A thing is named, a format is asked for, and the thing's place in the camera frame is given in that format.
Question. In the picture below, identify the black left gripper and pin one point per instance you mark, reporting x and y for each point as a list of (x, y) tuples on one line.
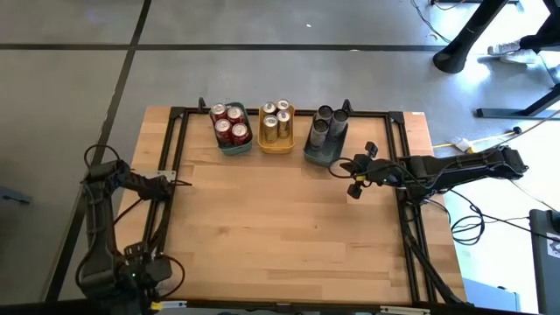
[(146, 269)]

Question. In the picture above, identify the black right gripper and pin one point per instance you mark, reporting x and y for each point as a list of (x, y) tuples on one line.
[(378, 172)]

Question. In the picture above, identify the dark teal plastic bin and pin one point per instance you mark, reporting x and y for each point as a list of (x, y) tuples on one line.
[(324, 157)]

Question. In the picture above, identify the yellow plastic bin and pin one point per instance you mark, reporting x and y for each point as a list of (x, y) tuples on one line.
[(275, 149)]

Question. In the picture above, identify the red Coca-Cola can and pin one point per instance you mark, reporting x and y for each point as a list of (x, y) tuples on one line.
[(240, 130), (235, 114), (223, 127), (218, 109)]

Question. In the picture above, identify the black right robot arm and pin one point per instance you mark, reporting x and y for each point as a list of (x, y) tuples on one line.
[(464, 164)]

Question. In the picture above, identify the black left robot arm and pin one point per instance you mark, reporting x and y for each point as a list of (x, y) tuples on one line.
[(98, 227)]

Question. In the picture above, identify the black desk foot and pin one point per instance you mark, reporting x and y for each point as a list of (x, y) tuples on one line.
[(503, 113)]

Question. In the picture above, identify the grey floor object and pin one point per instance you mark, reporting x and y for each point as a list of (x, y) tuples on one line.
[(13, 194)]

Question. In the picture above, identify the small black floor knob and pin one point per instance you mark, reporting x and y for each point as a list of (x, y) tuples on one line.
[(517, 130)]

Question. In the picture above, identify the blue-grey box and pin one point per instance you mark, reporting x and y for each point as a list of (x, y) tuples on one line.
[(490, 297)]

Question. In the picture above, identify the person's shoe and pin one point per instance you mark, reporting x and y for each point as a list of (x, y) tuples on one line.
[(503, 47), (520, 58)]

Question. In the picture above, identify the dark grey case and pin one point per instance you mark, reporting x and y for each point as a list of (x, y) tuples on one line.
[(544, 262)]

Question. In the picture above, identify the person's leg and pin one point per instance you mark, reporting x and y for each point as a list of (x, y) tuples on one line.
[(542, 39)]

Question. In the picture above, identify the silver metal bracket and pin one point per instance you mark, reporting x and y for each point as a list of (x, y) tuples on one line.
[(404, 310), (168, 304)]

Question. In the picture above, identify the black camera rig bar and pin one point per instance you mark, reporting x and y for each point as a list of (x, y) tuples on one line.
[(44, 308)]

